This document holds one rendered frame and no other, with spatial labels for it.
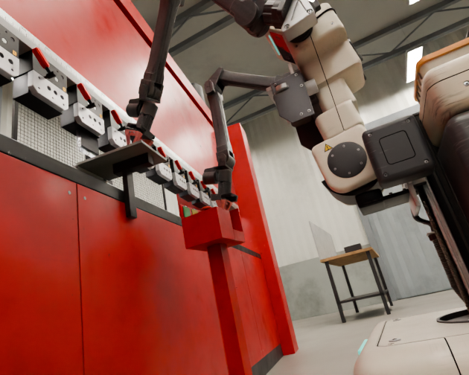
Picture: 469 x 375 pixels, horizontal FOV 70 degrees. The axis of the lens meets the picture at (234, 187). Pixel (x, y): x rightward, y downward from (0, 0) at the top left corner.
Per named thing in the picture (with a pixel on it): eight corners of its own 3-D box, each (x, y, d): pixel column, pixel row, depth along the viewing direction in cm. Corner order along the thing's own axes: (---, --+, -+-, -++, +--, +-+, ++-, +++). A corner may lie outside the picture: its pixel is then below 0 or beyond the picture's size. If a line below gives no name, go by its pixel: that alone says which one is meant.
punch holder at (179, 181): (176, 184, 196) (173, 158, 202) (164, 187, 198) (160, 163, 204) (187, 190, 210) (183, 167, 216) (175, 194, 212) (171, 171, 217)
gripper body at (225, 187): (217, 202, 147) (218, 184, 149) (238, 200, 142) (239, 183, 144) (209, 199, 141) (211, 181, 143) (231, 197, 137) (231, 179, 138)
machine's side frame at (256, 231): (295, 353, 283) (239, 122, 364) (202, 370, 301) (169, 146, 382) (298, 349, 306) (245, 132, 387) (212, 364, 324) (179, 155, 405)
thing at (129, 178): (154, 208, 112) (147, 152, 120) (117, 219, 115) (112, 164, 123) (160, 210, 116) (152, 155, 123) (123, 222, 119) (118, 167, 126)
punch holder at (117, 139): (112, 141, 141) (109, 109, 147) (95, 147, 143) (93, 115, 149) (132, 155, 155) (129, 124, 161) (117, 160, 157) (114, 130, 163)
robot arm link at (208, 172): (225, 152, 142) (234, 159, 149) (202, 155, 147) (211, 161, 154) (223, 179, 138) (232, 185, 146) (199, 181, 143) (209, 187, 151)
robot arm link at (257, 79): (211, 62, 158) (221, 74, 167) (201, 88, 157) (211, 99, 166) (299, 72, 137) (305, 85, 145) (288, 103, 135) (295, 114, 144)
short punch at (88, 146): (81, 150, 125) (80, 128, 128) (77, 152, 126) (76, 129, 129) (99, 160, 134) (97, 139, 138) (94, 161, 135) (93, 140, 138)
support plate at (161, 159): (141, 142, 113) (141, 139, 113) (76, 165, 119) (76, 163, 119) (167, 161, 129) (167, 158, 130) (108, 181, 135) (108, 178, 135)
